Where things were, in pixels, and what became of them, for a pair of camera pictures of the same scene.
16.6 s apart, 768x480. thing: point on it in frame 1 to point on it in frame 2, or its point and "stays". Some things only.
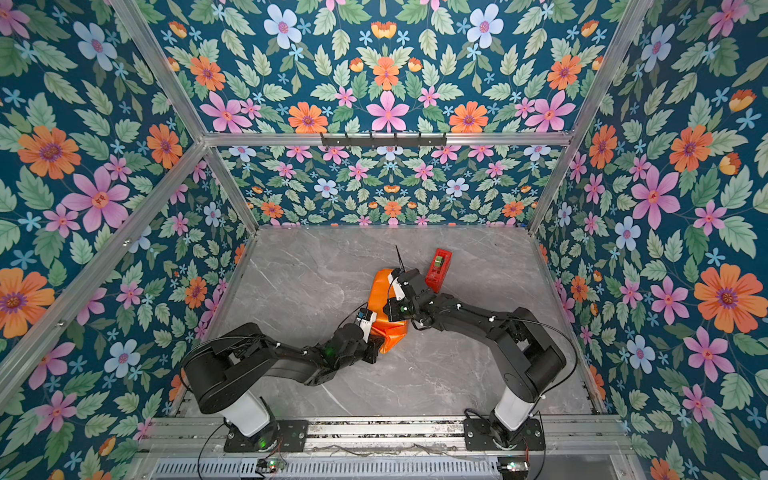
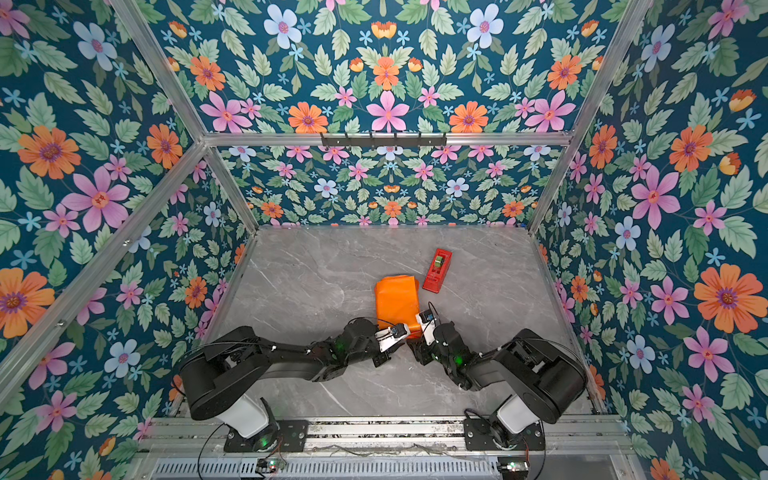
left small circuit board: (270, 465) stays
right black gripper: (391, 307) to (420, 350)
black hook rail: (384, 139) stays
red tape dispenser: (438, 271) stays
